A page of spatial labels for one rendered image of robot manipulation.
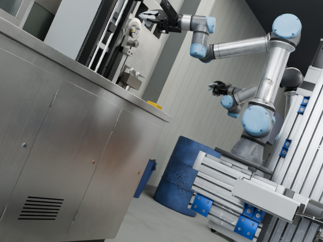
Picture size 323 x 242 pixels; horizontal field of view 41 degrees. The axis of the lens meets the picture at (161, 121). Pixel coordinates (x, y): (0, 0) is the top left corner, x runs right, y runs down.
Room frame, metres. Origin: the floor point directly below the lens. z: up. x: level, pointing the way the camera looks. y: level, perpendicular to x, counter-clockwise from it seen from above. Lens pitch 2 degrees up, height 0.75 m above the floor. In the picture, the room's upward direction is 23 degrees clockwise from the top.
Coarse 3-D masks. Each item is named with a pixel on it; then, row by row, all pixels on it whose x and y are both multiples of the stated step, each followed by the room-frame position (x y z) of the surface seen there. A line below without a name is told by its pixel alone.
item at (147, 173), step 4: (152, 160) 5.19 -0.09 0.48; (148, 164) 5.11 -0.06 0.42; (152, 164) 5.14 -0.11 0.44; (156, 164) 5.22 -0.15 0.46; (148, 168) 5.12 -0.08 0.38; (152, 168) 5.18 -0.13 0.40; (144, 172) 5.12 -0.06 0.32; (148, 172) 5.15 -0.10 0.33; (144, 176) 5.13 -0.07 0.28; (148, 176) 5.18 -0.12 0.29; (140, 180) 5.12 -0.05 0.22; (144, 180) 5.16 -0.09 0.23; (148, 180) 5.25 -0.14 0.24; (140, 184) 5.14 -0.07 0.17; (144, 184) 5.19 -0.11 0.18; (140, 188) 5.17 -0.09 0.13; (136, 192) 5.15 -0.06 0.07; (140, 192) 5.20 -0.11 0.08; (136, 196) 5.17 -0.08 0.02
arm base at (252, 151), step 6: (240, 138) 1.99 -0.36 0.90; (246, 138) 1.95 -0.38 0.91; (252, 138) 1.94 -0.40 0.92; (240, 144) 1.96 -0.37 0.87; (246, 144) 1.94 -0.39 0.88; (252, 144) 1.94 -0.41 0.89; (258, 144) 1.94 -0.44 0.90; (264, 144) 1.96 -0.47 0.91; (234, 150) 1.96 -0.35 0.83; (240, 150) 1.94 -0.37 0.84; (246, 150) 1.93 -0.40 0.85; (252, 150) 1.93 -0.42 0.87; (258, 150) 1.94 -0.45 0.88; (240, 156) 1.93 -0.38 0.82; (246, 156) 1.92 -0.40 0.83; (252, 156) 1.92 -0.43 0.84; (258, 156) 1.93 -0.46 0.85; (258, 162) 1.93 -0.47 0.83
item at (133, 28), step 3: (132, 27) 2.41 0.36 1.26; (135, 27) 2.42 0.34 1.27; (138, 27) 2.44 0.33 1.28; (132, 30) 2.41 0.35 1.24; (135, 30) 2.43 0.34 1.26; (138, 30) 2.45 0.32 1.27; (132, 33) 2.42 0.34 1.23; (135, 33) 2.44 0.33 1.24; (138, 33) 2.47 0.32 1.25; (132, 36) 2.43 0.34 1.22; (135, 36) 2.45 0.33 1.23
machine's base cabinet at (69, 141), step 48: (0, 48) 1.42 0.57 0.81; (0, 96) 1.49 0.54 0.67; (48, 96) 1.69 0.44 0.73; (96, 96) 1.94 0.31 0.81; (0, 144) 1.57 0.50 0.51; (48, 144) 1.79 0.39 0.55; (96, 144) 2.08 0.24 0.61; (144, 144) 2.49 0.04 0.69; (0, 192) 1.66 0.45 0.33; (48, 192) 1.91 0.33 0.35; (96, 192) 2.24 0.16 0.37; (0, 240) 1.77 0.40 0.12; (48, 240) 2.05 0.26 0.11; (96, 240) 2.52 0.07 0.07
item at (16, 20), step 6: (24, 0) 1.47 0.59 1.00; (30, 0) 1.49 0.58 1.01; (18, 6) 1.47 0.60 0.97; (24, 6) 1.48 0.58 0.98; (0, 12) 1.41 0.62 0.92; (6, 12) 1.43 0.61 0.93; (18, 12) 1.47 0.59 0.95; (24, 12) 1.49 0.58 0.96; (6, 18) 1.44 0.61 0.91; (12, 18) 1.46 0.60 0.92; (18, 18) 1.48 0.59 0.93; (18, 24) 1.49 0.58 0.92
